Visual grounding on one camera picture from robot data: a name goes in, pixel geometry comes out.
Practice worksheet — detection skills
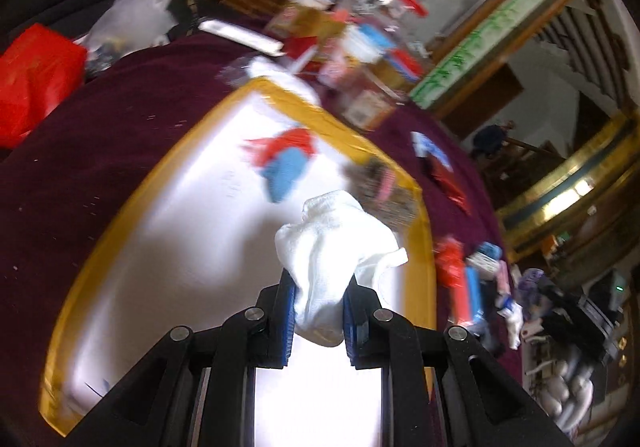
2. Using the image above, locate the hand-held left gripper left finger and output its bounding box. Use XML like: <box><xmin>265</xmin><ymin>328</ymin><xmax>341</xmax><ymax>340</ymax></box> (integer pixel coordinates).
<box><xmin>70</xmin><ymin>269</ymin><xmax>298</xmax><ymax>447</ymax></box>

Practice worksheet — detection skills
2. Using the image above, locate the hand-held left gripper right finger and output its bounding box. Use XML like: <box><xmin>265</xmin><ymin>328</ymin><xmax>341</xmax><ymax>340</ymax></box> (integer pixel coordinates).
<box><xmin>342</xmin><ymin>274</ymin><xmax>576</xmax><ymax>447</ymax></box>

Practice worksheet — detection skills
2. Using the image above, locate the white sock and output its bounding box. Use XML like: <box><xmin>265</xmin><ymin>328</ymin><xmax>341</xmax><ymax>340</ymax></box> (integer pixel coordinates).
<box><xmin>275</xmin><ymin>190</ymin><xmax>408</xmax><ymax>348</ymax></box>

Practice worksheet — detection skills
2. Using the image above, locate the white tray with yellow rim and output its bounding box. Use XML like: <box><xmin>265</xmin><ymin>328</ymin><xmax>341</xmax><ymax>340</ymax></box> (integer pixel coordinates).
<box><xmin>39</xmin><ymin>77</ymin><xmax>438</xmax><ymax>438</ymax></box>

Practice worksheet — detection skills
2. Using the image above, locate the person's right hand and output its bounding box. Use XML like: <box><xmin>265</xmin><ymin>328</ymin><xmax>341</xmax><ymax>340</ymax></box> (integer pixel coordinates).
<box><xmin>530</xmin><ymin>357</ymin><xmax>597</xmax><ymax>434</ymax></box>

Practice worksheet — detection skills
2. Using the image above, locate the long blue packet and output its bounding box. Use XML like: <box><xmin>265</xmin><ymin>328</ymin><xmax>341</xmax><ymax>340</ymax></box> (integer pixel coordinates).
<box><xmin>465</xmin><ymin>267</ymin><xmax>485</xmax><ymax>323</ymax></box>

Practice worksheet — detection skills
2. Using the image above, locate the long red packet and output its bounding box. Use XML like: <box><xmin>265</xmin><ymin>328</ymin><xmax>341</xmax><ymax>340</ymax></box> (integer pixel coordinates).
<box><xmin>434</xmin><ymin>237</ymin><xmax>471</xmax><ymax>323</ymax></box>

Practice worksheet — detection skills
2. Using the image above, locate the grey patterned cloth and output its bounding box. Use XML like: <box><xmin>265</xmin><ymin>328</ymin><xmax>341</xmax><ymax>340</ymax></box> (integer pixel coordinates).
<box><xmin>345</xmin><ymin>160</ymin><xmax>418</xmax><ymax>230</ymax></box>

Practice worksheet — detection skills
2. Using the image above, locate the blue cloth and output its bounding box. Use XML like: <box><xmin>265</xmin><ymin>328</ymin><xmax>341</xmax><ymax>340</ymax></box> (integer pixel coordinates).
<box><xmin>261</xmin><ymin>150</ymin><xmax>311</xmax><ymax>204</ymax></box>

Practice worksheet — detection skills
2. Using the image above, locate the shiny red packet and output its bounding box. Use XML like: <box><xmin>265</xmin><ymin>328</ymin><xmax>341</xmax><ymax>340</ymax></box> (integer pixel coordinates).
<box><xmin>429</xmin><ymin>161</ymin><xmax>472</xmax><ymax>214</ymax></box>

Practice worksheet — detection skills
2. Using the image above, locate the red cloth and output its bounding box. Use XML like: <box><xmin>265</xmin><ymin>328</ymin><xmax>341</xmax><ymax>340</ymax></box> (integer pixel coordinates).
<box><xmin>243</xmin><ymin>128</ymin><xmax>320</xmax><ymax>168</ymax></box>

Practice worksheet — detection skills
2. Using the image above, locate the white and blue packet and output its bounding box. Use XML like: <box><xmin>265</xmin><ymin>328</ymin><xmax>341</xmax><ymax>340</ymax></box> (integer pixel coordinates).
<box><xmin>412</xmin><ymin>132</ymin><xmax>452</xmax><ymax>164</ymax></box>

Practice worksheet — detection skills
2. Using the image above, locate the white cloth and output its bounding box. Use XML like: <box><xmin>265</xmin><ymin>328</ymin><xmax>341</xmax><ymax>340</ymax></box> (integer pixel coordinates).
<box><xmin>247</xmin><ymin>57</ymin><xmax>321</xmax><ymax>105</ymax></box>

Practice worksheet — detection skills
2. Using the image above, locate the maroon tablecloth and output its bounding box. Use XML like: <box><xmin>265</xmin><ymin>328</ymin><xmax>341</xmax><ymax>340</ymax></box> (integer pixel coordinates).
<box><xmin>0</xmin><ymin>34</ymin><xmax>526</xmax><ymax>447</ymax></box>

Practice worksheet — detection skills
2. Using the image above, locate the pile of assorted boxes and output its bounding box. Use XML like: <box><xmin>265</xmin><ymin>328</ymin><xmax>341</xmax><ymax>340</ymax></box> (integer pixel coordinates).
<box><xmin>270</xmin><ymin>0</ymin><xmax>426</xmax><ymax>128</ymax></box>

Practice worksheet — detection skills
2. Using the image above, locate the flat white box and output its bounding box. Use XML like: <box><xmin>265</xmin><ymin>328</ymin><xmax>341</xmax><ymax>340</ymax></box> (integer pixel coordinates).
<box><xmin>198</xmin><ymin>18</ymin><xmax>283</xmax><ymax>55</ymax></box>

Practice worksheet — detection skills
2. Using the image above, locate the white plastic bag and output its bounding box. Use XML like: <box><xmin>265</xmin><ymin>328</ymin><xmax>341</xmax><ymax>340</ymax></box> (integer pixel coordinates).
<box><xmin>82</xmin><ymin>0</ymin><xmax>176</xmax><ymax>58</ymax></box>

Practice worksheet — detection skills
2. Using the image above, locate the red plastic bag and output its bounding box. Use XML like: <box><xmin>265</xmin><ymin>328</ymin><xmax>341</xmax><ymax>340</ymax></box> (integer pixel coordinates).
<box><xmin>0</xmin><ymin>23</ymin><xmax>87</xmax><ymax>149</ymax></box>

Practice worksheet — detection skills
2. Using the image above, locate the green patterned wall scroll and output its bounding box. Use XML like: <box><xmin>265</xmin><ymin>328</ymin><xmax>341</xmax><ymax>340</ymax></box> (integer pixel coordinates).
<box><xmin>412</xmin><ymin>0</ymin><xmax>571</xmax><ymax>108</ymax></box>

